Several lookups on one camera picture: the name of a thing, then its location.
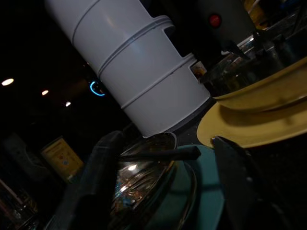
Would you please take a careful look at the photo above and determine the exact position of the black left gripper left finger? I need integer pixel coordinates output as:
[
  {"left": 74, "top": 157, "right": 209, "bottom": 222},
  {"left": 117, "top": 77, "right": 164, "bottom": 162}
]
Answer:
[{"left": 47, "top": 130, "right": 126, "bottom": 230}]

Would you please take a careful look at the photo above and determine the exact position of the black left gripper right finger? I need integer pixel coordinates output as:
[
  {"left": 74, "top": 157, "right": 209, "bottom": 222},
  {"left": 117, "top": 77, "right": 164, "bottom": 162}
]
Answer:
[{"left": 213, "top": 136, "right": 300, "bottom": 230}]

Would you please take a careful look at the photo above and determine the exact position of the black chopstick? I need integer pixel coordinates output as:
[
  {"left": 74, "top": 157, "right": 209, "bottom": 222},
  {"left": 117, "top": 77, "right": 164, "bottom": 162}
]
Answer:
[{"left": 116, "top": 145, "right": 202, "bottom": 161}]

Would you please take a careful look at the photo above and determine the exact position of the blue plate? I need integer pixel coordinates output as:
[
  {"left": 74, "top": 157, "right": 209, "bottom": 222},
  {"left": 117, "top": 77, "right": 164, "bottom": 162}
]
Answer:
[{"left": 143, "top": 143, "right": 227, "bottom": 230}]

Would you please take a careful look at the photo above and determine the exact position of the yellow tea box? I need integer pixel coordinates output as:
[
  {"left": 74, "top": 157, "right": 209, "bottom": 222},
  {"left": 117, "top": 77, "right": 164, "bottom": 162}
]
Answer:
[{"left": 40, "top": 137, "right": 84, "bottom": 182}]

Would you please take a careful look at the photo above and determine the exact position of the yellow plate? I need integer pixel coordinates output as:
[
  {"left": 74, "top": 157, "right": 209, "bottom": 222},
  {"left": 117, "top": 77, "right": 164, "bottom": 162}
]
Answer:
[{"left": 196, "top": 94, "right": 307, "bottom": 149}]

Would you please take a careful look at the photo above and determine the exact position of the yellow bowl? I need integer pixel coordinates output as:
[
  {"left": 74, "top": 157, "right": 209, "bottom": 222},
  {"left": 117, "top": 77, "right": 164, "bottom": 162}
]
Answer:
[{"left": 213, "top": 56, "right": 307, "bottom": 113}]

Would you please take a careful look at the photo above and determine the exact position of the round steel bowl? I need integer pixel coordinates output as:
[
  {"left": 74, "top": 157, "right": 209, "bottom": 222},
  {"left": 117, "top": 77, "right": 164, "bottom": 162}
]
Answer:
[{"left": 200, "top": 31, "right": 307, "bottom": 98}]

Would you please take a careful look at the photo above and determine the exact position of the white printed cup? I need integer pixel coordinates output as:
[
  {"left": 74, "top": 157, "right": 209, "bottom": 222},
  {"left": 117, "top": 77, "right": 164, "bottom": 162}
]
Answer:
[{"left": 190, "top": 61, "right": 207, "bottom": 82}]

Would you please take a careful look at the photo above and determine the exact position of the yellow oil bottle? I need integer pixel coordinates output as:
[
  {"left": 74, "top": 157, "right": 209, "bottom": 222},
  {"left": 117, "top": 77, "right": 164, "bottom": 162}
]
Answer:
[{"left": 244, "top": 0, "right": 272, "bottom": 31}]

